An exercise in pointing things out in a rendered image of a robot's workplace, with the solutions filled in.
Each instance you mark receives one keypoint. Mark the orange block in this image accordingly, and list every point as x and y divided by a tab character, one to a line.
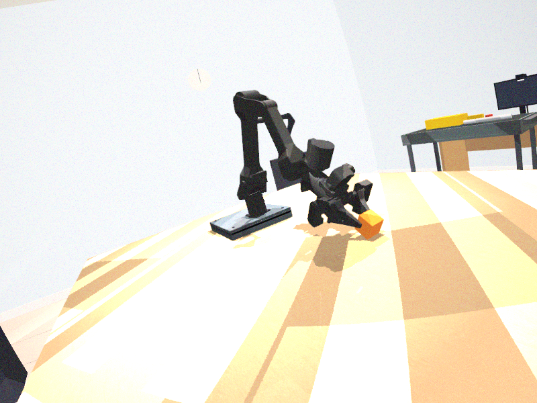
371	224

